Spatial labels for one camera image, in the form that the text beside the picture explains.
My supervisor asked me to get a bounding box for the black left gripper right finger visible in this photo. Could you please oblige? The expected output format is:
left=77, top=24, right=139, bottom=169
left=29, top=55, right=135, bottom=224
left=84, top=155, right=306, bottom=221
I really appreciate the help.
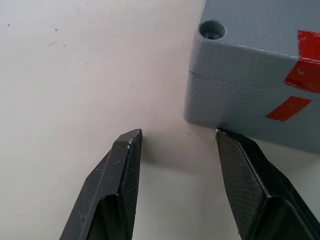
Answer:
left=215, top=128, right=320, bottom=240

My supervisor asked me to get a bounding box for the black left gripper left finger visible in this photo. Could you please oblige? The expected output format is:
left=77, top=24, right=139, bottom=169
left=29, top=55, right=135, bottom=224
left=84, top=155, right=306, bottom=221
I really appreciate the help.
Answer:
left=59, top=128, right=143, bottom=240

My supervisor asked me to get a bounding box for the grey box base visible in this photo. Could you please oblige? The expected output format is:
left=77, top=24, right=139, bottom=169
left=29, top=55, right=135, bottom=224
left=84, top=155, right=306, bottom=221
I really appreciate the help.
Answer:
left=183, top=71, right=320, bottom=153

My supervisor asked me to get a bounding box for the red tape strip on lid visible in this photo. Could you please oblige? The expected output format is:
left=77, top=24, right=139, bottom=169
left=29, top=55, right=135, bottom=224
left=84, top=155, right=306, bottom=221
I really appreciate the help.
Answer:
left=283, top=30, right=320, bottom=95

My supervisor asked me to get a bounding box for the grey box lid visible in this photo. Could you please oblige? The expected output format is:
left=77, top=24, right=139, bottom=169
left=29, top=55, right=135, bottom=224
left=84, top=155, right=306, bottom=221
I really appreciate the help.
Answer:
left=188, top=0, right=320, bottom=95

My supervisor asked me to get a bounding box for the red tape strip on base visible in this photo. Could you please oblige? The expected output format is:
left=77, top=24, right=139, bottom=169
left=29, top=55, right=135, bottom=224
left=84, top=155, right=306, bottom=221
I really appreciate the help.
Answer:
left=264, top=96, right=313, bottom=123

